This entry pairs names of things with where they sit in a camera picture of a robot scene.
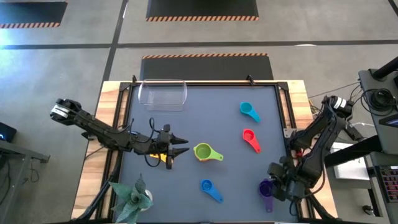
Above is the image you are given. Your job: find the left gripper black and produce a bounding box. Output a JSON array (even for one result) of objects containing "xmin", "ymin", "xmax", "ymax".
[{"xmin": 149, "ymin": 124, "xmax": 191, "ymax": 170}]

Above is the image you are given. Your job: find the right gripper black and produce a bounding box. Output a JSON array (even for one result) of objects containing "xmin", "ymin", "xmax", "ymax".
[{"xmin": 267, "ymin": 155, "xmax": 304, "ymax": 202}]

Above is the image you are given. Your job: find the purple measuring cup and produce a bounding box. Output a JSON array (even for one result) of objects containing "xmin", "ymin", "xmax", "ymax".
[{"xmin": 258, "ymin": 179, "xmax": 275, "ymax": 214}]

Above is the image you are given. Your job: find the yellow measuring cup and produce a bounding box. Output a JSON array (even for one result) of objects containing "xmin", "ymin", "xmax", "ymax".
[{"xmin": 150, "ymin": 153, "xmax": 168, "ymax": 164}]

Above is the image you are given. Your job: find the green measuring cup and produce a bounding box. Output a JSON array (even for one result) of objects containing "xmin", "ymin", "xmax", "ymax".
[{"xmin": 193, "ymin": 142, "xmax": 224, "ymax": 162}]

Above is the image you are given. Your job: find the blue measuring cup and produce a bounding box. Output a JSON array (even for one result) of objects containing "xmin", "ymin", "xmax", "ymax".
[{"xmin": 200, "ymin": 179, "xmax": 224, "ymax": 204}]

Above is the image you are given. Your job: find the red measuring cup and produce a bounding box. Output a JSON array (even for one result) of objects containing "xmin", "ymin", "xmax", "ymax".
[{"xmin": 242, "ymin": 128, "xmax": 262, "ymax": 154}]

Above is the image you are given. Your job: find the teal measuring cup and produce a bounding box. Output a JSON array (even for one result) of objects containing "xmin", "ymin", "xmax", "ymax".
[{"xmin": 239, "ymin": 101, "xmax": 262, "ymax": 123}]

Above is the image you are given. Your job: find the clear plastic basket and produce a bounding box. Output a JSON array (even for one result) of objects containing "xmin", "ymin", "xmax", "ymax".
[{"xmin": 137, "ymin": 78, "xmax": 188, "ymax": 112}]

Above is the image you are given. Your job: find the white box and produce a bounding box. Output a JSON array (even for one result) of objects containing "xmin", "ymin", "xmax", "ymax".
[{"xmin": 328, "ymin": 141, "xmax": 371, "ymax": 181}]

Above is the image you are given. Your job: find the artificial green leafy plant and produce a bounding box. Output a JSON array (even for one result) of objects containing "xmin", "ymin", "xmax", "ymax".
[{"xmin": 108, "ymin": 173, "xmax": 154, "ymax": 224}]

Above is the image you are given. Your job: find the black anti-fatigue floor mat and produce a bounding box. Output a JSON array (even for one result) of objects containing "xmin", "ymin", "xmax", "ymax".
[
  {"xmin": 139, "ymin": 53, "xmax": 275, "ymax": 81},
  {"xmin": 0, "ymin": 1, "xmax": 68, "ymax": 29},
  {"xmin": 146, "ymin": 0, "xmax": 260, "ymax": 22}
]

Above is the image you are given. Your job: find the backlit keyboard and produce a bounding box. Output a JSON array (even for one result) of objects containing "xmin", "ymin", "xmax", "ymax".
[{"xmin": 378, "ymin": 166, "xmax": 398, "ymax": 203}]

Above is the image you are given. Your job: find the grey equipment cart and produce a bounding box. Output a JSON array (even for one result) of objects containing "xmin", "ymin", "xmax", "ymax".
[{"xmin": 357, "ymin": 68, "xmax": 398, "ymax": 224}]

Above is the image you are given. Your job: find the grey side desk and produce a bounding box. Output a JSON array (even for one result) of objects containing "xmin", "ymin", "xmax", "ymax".
[{"xmin": 0, "ymin": 139, "xmax": 51, "ymax": 216}]

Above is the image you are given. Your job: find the black device with blue light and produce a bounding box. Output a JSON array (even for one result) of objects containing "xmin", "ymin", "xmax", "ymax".
[{"xmin": 0, "ymin": 121, "xmax": 17, "ymax": 144}]

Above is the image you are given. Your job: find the black table frame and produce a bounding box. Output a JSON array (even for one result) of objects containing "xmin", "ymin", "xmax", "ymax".
[{"xmin": 73, "ymin": 74, "xmax": 340, "ymax": 224}]

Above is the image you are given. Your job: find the coiled black cable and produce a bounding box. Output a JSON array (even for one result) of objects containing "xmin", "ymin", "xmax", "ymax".
[{"xmin": 361, "ymin": 88, "xmax": 398, "ymax": 113}]

